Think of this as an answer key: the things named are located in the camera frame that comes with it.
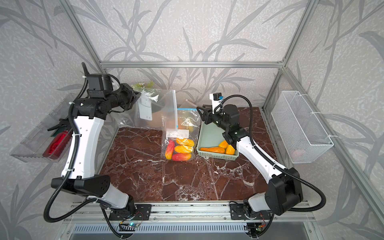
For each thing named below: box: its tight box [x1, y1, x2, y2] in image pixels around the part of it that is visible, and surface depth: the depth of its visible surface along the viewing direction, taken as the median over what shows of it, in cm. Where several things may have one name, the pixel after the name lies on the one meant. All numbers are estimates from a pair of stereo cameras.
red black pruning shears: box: [42, 118, 73, 160], surface depth 61 cm
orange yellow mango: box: [174, 145, 194, 154], surface depth 91 cm
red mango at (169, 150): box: [165, 139, 175, 160], surface depth 91 cm
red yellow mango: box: [171, 153, 192, 162], surface depth 91 cm
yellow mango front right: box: [225, 144, 236, 155], surface depth 93 cm
